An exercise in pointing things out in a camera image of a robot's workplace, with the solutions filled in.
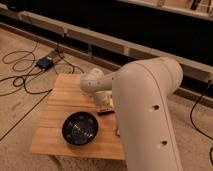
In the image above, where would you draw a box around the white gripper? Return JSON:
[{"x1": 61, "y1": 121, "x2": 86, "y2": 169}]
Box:
[{"x1": 93, "y1": 91, "x2": 113, "y2": 110}]

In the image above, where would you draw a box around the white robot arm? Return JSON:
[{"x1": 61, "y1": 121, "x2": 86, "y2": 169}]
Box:
[{"x1": 79, "y1": 57, "x2": 183, "y2": 171}]

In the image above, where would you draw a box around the black round bowl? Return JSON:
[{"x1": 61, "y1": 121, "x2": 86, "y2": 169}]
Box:
[{"x1": 62, "y1": 112, "x2": 99, "y2": 146}]

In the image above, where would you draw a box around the wooden table board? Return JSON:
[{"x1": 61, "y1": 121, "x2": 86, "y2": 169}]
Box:
[{"x1": 30, "y1": 74, "x2": 124, "y2": 160}]

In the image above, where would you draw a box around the blue power box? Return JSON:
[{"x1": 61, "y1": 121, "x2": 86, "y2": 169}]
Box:
[{"x1": 36, "y1": 57, "x2": 54, "y2": 70}]

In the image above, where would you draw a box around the black floor cable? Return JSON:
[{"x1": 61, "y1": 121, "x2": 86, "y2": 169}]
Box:
[{"x1": 0, "y1": 39, "x2": 84, "y2": 141}]

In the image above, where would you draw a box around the black cable at right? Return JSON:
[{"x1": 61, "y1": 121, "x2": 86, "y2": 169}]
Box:
[{"x1": 189, "y1": 79, "x2": 213, "y2": 164}]

